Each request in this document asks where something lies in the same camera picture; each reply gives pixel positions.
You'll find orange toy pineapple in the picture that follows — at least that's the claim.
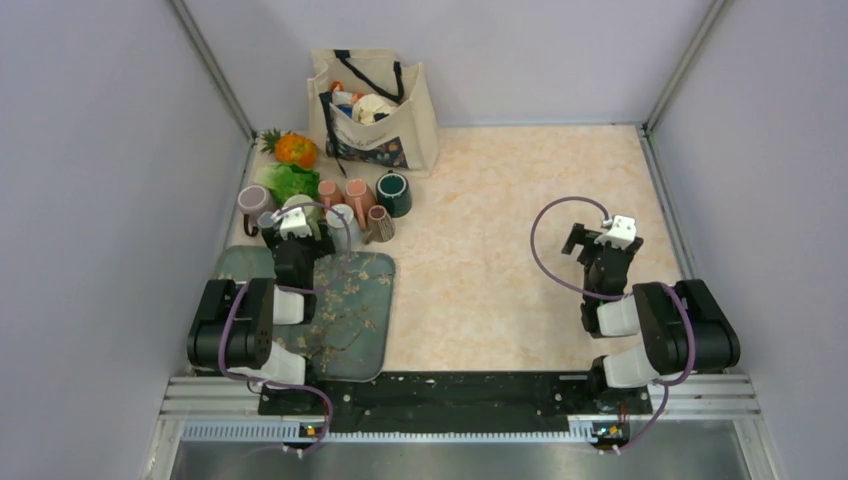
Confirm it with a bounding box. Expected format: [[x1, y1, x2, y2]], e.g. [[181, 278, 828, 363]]
[[259, 128, 318, 170]]

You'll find purple mug black handle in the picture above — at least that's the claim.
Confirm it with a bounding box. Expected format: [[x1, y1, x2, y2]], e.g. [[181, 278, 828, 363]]
[[237, 184, 277, 237]]

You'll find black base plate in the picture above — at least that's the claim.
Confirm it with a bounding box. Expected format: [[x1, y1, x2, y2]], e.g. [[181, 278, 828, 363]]
[[256, 370, 654, 435]]

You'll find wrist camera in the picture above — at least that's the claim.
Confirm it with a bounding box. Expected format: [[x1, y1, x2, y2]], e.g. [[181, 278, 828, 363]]
[[278, 207, 313, 240], [594, 215, 637, 250]]

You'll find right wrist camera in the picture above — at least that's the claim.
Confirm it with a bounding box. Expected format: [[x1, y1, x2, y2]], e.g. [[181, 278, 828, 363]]
[[594, 215, 637, 250]]

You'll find pink mug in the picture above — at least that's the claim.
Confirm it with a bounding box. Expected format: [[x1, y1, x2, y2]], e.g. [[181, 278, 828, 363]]
[[318, 179, 345, 207], [344, 178, 377, 231]]

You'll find teal floral tray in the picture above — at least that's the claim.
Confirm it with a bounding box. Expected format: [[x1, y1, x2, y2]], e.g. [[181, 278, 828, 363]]
[[213, 246, 396, 382]]

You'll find green toy lettuce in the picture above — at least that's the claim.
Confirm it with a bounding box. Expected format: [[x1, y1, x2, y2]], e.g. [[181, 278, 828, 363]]
[[254, 163, 320, 206]]

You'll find light blue white mug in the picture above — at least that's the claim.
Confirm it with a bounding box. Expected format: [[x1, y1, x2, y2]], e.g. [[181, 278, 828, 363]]
[[325, 203, 363, 252]]

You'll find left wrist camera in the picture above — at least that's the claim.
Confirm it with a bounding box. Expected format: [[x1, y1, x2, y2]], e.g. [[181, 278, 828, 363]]
[[278, 207, 313, 240]]

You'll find dark green mug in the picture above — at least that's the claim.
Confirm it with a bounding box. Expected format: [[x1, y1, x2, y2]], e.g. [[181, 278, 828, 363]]
[[375, 171, 413, 218]]

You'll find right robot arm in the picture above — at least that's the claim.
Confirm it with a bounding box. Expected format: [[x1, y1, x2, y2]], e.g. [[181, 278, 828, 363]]
[[562, 223, 741, 412]]

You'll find brown striped small mug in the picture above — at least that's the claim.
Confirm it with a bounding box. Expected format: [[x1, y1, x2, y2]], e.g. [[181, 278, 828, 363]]
[[367, 205, 396, 243]]

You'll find canvas tote bag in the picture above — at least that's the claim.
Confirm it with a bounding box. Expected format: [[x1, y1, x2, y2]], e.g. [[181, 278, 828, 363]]
[[307, 48, 439, 177]]

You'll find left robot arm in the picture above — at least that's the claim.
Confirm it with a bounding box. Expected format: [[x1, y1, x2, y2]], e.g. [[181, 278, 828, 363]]
[[186, 227, 335, 414]]

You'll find pink mug left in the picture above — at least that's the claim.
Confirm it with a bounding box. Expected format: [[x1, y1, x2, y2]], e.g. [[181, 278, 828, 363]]
[[318, 179, 345, 207]]

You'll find light green mug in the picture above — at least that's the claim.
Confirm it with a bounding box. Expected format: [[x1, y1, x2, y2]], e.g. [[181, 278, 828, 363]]
[[283, 194, 322, 240]]

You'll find pink mug right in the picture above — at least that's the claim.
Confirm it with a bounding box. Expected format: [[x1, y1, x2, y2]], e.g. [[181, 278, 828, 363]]
[[344, 178, 377, 231]]

